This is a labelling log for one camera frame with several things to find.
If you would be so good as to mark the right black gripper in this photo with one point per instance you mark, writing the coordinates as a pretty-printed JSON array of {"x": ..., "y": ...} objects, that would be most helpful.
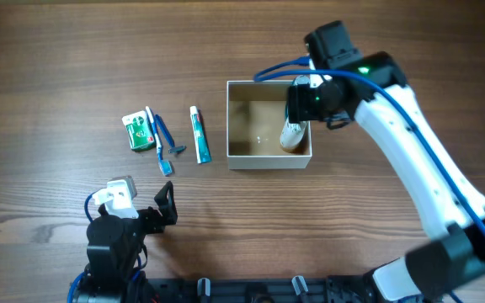
[{"x": 298, "y": 105}]

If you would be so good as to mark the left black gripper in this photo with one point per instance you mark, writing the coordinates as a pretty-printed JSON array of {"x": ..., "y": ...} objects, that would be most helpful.
[{"x": 157, "y": 215}]

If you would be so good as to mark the blue white toothbrush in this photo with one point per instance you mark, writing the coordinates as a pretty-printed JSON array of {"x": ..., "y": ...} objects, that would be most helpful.
[{"x": 164, "y": 165}]

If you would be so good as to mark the blue disposable razor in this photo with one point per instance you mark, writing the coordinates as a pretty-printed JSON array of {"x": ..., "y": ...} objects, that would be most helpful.
[{"x": 173, "y": 148}]

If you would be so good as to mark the white cosmetic tube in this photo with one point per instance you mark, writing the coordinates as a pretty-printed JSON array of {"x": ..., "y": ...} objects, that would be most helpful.
[{"x": 291, "y": 135}]

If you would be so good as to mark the teal toothpaste tube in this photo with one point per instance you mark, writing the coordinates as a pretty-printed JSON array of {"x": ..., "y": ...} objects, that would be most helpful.
[{"x": 202, "y": 150}]

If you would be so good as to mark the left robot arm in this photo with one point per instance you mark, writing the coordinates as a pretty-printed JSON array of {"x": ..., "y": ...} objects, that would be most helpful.
[{"x": 116, "y": 247}]

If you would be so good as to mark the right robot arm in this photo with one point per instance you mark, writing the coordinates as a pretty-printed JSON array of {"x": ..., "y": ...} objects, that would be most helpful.
[{"x": 374, "y": 92}]

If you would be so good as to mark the green soap box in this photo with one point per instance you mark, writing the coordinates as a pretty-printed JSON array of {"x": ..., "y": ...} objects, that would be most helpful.
[{"x": 139, "y": 131}]

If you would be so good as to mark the white open cardboard box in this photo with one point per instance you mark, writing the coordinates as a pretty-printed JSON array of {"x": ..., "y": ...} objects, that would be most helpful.
[{"x": 255, "y": 120}]

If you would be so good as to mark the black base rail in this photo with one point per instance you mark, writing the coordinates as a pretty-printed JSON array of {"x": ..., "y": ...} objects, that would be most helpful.
[{"x": 299, "y": 289}]

